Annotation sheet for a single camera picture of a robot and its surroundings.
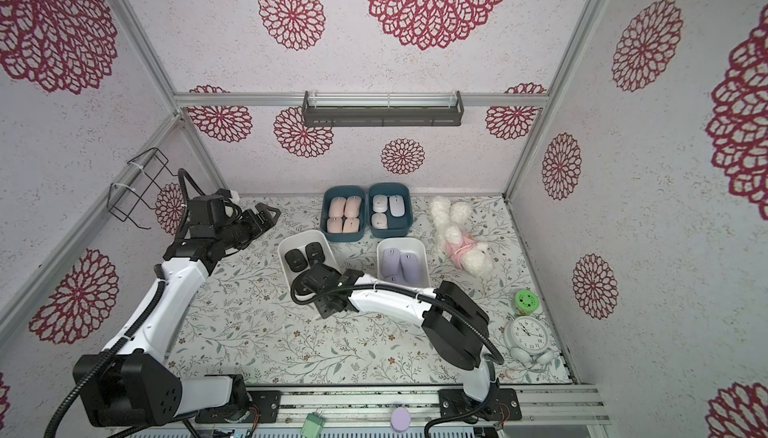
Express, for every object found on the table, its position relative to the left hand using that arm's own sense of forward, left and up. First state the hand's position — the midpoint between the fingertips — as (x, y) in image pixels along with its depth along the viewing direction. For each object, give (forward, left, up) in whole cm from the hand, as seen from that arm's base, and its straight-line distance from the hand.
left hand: (271, 220), depth 81 cm
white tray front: (+9, -1, -23) cm, 25 cm away
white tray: (+7, -38, -22) cm, 44 cm away
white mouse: (+27, -29, -24) cm, 46 cm away
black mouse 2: (+3, -7, -22) cm, 23 cm away
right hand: (-15, -14, -17) cm, 26 cm away
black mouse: (+1, -2, -22) cm, 22 cm away
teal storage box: (+31, -14, -21) cm, 40 cm away
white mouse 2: (+27, -36, -24) cm, 51 cm away
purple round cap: (-44, -34, -15) cm, 58 cm away
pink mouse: (+16, -12, -23) cm, 31 cm away
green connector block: (-45, -14, -21) cm, 51 cm away
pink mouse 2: (+16, -18, -23) cm, 34 cm away
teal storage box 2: (+17, -35, -24) cm, 46 cm away
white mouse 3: (+18, -29, -23) cm, 41 cm away
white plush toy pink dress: (0, -55, -15) cm, 57 cm away
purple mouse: (0, -33, -22) cm, 39 cm away
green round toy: (-15, -73, -21) cm, 77 cm away
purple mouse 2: (-2, -39, -23) cm, 45 cm away
